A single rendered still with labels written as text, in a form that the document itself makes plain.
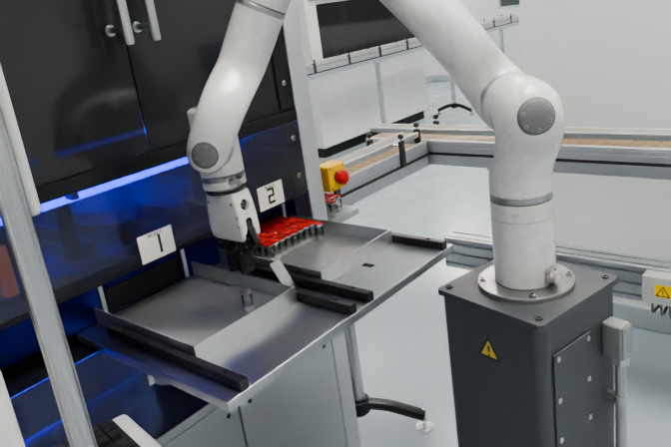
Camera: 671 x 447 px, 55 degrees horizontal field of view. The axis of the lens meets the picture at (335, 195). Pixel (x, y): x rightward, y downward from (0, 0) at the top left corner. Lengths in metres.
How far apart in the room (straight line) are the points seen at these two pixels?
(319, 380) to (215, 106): 0.99
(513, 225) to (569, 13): 1.56
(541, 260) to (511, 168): 0.20
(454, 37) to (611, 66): 1.57
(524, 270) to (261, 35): 0.66
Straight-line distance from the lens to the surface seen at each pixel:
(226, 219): 1.25
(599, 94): 2.72
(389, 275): 1.40
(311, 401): 1.88
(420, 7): 1.17
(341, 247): 1.58
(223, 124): 1.12
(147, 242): 1.40
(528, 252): 1.29
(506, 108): 1.15
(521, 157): 1.20
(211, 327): 1.31
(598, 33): 2.69
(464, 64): 1.20
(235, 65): 1.17
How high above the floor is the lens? 1.46
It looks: 17 degrees down
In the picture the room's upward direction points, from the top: 8 degrees counter-clockwise
